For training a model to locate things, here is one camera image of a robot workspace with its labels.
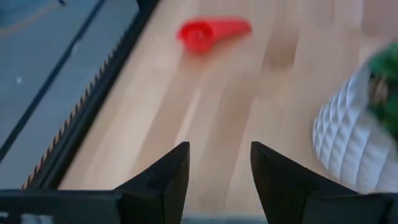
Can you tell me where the red measuring cup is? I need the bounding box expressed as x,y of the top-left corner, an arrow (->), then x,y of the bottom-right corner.
176,17 -> 253,54

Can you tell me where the succulent in triangle-patterned pot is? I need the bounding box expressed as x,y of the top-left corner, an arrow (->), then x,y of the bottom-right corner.
311,42 -> 398,195

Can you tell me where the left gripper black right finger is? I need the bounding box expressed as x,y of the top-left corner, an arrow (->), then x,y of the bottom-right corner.
250,141 -> 398,224

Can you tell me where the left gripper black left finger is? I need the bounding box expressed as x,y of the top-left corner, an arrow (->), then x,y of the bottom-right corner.
0,141 -> 190,224

